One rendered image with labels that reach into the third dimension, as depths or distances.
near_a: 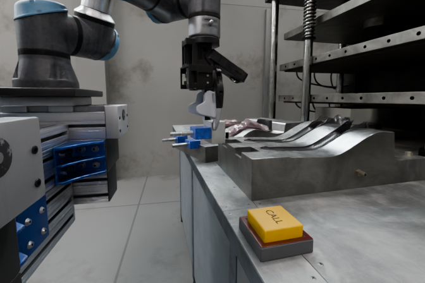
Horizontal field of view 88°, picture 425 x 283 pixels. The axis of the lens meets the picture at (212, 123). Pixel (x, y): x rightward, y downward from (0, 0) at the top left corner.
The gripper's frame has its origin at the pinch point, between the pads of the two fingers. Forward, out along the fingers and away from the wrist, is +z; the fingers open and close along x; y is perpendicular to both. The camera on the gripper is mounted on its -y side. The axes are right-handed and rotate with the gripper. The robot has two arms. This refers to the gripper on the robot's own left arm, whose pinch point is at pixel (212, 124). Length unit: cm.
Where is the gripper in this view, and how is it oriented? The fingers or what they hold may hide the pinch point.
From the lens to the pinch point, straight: 55.4
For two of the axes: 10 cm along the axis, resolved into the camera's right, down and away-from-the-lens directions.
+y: -9.2, 0.4, -4.0
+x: 4.0, 1.1, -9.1
